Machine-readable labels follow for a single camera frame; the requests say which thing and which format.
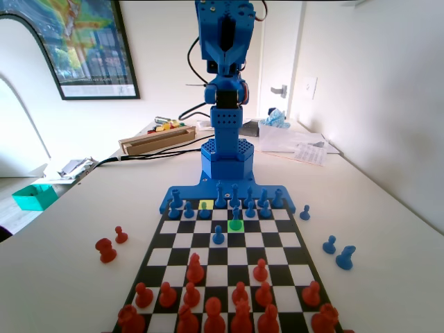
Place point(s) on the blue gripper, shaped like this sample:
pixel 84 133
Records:
pixel 227 57

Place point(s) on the blue chess bishop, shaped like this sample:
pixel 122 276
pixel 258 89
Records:
pixel 249 197
pixel 236 222

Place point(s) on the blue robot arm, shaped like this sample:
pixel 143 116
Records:
pixel 225 138

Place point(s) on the row of blue chess pieces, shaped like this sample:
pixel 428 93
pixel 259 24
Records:
pixel 192 192

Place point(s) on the blue chess rook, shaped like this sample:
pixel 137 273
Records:
pixel 176 198
pixel 276 198

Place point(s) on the blue chess pawn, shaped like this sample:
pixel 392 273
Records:
pixel 304 212
pixel 249 210
pixel 264 210
pixel 217 236
pixel 172 213
pixel 204 212
pixel 329 245
pixel 188 210

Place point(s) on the red chess pawn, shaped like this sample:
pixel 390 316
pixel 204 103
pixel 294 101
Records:
pixel 167 295
pixel 260 270
pixel 263 294
pixel 240 293
pixel 143 295
pixel 311 293
pixel 121 236
pixel 191 295

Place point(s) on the red chess queen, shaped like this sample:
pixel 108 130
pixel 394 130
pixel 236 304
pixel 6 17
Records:
pixel 241 317

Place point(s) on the red chess bishop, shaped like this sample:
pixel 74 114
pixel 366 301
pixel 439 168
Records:
pixel 188 320
pixel 268 319

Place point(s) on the red chess rook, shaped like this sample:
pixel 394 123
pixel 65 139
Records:
pixel 131 319
pixel 325 319

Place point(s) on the dark grey box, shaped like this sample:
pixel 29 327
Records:
pixel 249 128

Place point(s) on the blue and white plush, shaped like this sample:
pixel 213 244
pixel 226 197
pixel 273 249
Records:
pixel 275 118

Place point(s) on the small metal can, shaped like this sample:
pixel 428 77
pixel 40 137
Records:
pixel 161 119

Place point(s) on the colourful building blocks pile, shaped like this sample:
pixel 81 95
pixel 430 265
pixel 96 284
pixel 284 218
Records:
pixel 166 125

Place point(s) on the long cardboard box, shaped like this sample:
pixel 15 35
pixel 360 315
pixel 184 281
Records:
pixel 156 140

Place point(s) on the printed paper sheet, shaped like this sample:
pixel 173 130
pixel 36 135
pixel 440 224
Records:
pixel 310 154

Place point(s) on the black framed map poster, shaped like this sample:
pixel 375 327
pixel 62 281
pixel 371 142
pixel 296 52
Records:
pixel 86 52

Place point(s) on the crumpled grey papers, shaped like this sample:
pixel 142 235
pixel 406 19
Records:
pixel 74 168

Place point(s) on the black and white chessboard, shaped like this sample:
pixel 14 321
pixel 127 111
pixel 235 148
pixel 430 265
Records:
pixel 270 239

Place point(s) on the white arched panel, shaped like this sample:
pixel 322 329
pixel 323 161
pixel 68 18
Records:
pixel 27 69

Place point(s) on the teal box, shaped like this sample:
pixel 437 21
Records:
pixel 34 199

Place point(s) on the white switch plate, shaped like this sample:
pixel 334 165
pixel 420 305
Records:
pixel 311 88

